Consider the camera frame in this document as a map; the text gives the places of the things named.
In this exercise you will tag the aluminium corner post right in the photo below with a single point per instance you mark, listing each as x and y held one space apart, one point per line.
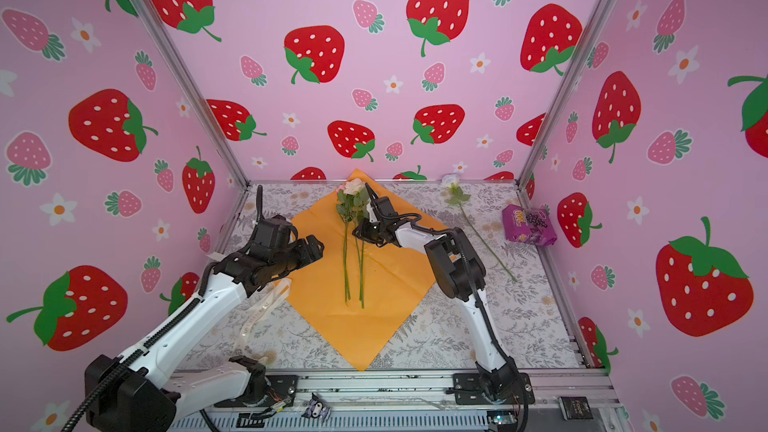
591 33

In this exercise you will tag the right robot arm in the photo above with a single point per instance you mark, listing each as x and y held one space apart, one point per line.
460 274

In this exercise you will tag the orange wrapping paper sheet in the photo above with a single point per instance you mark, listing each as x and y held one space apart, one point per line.
396 281

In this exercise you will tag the white blue fake rose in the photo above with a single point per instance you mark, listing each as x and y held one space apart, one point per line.
458 197

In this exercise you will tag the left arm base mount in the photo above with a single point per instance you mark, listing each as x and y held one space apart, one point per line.
263 389

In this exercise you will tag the aluminium corner post left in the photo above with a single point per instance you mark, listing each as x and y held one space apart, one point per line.
156 29

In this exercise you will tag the aluminium corner post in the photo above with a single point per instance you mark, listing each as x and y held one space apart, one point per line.
591 33
156 29

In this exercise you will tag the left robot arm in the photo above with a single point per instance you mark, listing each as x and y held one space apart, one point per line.
136 391

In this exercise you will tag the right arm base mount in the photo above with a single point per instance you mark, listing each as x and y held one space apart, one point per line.
492 389

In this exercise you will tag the clear ribbon strip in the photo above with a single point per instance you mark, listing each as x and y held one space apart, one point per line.
237 328

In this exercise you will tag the pale pink fake rose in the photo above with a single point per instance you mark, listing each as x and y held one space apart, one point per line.
344 210

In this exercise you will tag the small black box right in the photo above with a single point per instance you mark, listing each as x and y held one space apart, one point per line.
575 408

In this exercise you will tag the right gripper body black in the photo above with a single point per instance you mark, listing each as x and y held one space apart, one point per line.
372 231

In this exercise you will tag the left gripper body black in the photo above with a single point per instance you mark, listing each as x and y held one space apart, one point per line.
296 258

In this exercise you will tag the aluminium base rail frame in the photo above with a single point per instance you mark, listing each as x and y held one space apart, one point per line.
420 400

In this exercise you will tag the purple snack bag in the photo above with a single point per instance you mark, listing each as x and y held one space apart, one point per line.
528 226

